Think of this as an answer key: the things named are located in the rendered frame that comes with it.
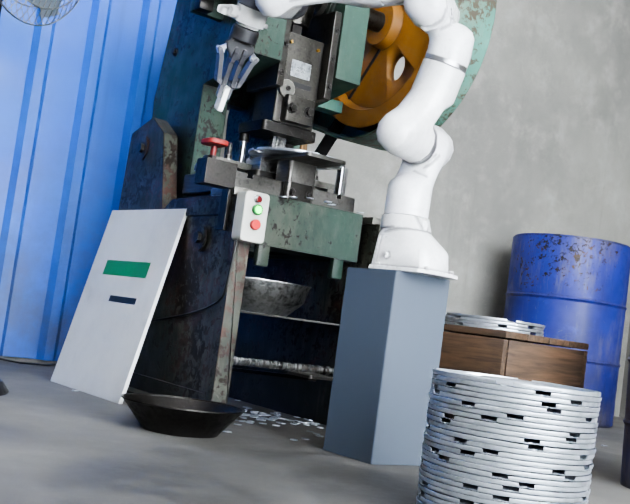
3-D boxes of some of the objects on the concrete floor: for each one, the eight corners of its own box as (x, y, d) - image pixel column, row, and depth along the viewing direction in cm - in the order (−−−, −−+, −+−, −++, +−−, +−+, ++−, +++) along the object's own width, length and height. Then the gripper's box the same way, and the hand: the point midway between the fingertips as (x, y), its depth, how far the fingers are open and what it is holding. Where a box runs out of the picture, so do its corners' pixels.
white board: (118, 403, 273) (186, 208, 285) (50, 380, 312) (112, 209, 324) (122, 404, 273) (189, 209, 285) (53, 381, 313) (115, 211, 325)
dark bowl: (264, 445, 227) (268, 415, 228) (148, 439, 210) (153, 407, 211) (205, 424, 252) (209, 398, 252) (97, 418, 235) (102, 389, 236)
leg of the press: (229, 426, 255) (276, 96, 262) (191, 424, 249) (240, 86, 256) (100, 382, 332) (138, 127, 338) (68, 380, 325) (108, 120, 332)
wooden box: (575, 466, 270) (589, 343, 273) (489, 465, 246) (505, 330, 248) (466, 441, 301) (480, 330, 303) (380, 437, 276) (396, 317, 279)
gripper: (230, 23, 250) (201, 108, 257) (273, 37, 257) (243, 119, 264) (220, 16, 256) (192, 99, 263) (262, 30, 263) (233, 111, 270)
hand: (222, 97), depth 263 cm, fingers closed
